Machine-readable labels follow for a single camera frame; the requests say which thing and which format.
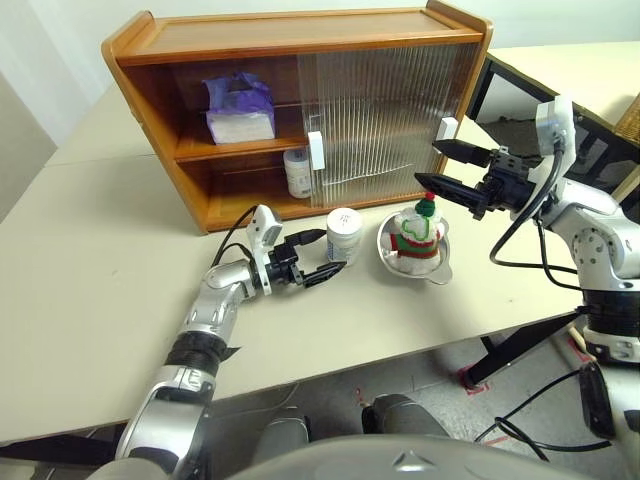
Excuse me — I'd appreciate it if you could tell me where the wooden cabinet with shelves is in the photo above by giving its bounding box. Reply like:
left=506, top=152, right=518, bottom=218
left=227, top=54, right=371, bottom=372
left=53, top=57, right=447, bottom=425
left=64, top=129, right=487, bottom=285
left=101, top=0, right=495, bottom=235

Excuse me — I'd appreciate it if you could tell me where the yellow wicker basket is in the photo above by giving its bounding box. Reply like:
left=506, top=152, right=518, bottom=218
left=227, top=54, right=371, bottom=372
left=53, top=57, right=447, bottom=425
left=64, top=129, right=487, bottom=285
left=617, top=94, right=640, bottom=139

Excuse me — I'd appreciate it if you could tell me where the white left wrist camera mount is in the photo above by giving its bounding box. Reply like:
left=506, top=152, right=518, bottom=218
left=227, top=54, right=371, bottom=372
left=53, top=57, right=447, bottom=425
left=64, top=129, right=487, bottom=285
left=247, top=203, right=284, bottom=296

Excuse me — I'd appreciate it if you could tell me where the wooden stick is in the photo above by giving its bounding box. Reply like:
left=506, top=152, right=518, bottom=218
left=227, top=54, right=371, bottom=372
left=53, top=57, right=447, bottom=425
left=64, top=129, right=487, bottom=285
left=549, top=327, right=599, bottom=371

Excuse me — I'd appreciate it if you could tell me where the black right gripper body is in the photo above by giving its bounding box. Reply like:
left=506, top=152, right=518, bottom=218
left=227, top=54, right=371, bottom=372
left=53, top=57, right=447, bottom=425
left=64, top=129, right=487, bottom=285
left=472, top=147, right=544, bottom=216

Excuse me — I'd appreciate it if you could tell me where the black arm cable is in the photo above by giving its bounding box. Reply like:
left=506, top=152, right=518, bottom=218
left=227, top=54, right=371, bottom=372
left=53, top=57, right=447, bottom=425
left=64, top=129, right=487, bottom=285
left=488, top=134, right=594, bottom=291
left=212, top=203, right=269, bottom=269

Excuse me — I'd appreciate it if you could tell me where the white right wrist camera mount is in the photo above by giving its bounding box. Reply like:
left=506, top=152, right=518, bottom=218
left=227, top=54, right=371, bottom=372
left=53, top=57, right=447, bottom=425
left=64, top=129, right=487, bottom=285
left=535, top=94, right=577, bottom=201

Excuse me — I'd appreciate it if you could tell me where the ribbed clear sliding door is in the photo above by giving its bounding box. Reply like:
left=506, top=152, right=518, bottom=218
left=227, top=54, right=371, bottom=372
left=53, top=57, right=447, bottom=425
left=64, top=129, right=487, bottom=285
left=349, top=42, right=482, bottom=204
left=297, top=52, right=419, bottom=209

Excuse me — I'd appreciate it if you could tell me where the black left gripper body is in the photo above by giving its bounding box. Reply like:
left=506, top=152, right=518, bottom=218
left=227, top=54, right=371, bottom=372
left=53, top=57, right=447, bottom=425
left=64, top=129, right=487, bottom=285
left=267, top=239, right=306, bottom=287

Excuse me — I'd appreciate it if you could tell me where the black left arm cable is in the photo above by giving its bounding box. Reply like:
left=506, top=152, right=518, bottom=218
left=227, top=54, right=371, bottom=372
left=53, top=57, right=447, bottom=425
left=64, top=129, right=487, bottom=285
left=212, top=203, right=269, bottom=269

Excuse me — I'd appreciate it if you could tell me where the white door handle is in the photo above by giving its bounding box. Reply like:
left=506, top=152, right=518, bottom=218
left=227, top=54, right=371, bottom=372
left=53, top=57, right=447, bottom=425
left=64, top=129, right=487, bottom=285
left=307, top=131, right=326, bottom=171
left=435, top=117, right=459, bottom=144

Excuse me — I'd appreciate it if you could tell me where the metal bowl with handle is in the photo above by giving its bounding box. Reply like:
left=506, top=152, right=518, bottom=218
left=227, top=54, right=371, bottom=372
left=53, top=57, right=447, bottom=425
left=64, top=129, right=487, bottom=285
left=376, top=209, right=454, bottom=285

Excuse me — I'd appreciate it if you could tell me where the dark rounded robot leg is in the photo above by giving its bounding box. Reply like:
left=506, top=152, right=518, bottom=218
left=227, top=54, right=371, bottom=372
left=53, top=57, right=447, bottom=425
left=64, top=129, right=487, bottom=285
left=252, top=407, right=311, bottom=461
left=362, top=394, right=446, bottom=441

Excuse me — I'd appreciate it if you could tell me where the white floor cable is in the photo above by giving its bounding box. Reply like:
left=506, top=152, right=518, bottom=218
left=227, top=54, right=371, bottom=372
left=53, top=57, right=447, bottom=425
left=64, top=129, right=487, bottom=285
left=214, top=382, right=301, bottom=416

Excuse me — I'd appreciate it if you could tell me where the purple tissue pack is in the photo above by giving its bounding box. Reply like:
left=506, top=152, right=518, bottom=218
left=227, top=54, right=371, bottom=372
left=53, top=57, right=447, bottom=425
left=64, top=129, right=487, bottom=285
left=202, top=72, right=276, bottom=146

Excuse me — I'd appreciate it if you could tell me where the red green white plush toy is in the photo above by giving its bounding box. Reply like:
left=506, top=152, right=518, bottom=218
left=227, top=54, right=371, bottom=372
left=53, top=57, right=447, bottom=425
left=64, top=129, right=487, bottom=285
left=388, top=191, right=448, bottom=261

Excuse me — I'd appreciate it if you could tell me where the black table leg frame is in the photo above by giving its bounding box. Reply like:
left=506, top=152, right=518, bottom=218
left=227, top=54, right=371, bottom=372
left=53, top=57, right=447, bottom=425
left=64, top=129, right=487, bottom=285
left=457, top=312, right=584, bottom=389
left=0, top=434, right=121, bottom=466

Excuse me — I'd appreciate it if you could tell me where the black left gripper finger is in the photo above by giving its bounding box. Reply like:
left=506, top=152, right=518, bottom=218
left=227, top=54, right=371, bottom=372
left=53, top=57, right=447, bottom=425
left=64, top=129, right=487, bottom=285
left=302, top=260, right=349, bottom=290
left=292, top=228, right=329, bottom=247

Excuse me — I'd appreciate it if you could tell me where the thin black hanging cable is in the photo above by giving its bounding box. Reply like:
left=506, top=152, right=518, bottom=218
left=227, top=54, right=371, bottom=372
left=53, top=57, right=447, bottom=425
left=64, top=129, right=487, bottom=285
left=474, top=367, right=614, bottom=461

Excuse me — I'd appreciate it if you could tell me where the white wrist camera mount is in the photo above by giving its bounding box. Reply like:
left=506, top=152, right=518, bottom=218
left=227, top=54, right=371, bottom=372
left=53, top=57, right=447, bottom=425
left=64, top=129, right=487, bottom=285
left=247, top=203, right=284, bottom=296
left=535, top=94, right=577, bottom=201

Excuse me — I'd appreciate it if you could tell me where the grey robot torso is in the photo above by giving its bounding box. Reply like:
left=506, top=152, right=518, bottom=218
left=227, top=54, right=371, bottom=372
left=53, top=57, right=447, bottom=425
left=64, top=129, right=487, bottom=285
left=92, top=434, right=640, bottom=480

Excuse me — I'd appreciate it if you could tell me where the white plastic bottle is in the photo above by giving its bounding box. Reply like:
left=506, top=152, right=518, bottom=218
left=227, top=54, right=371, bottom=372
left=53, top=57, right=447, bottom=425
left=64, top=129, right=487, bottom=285
left=283, top=148, right=314, bottom=199
left=326, top=208, right=364, bottom=266

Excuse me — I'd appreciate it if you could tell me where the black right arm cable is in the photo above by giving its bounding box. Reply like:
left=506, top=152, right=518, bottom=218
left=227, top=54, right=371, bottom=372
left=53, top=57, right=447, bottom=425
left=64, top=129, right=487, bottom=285
left=488, top=134, right=594, bottom=291

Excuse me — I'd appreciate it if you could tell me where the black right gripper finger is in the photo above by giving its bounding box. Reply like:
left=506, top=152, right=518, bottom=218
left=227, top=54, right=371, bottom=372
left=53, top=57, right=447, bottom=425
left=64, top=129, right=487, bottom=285
left=414, top=172, right=489, bottom=221
left=432, top=139, right=494, bottom=169

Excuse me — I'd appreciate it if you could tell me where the beige side table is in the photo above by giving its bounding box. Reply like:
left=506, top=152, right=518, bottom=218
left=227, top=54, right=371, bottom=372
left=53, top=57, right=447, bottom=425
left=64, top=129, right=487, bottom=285
left=464, top=39, right=640, bottom=201

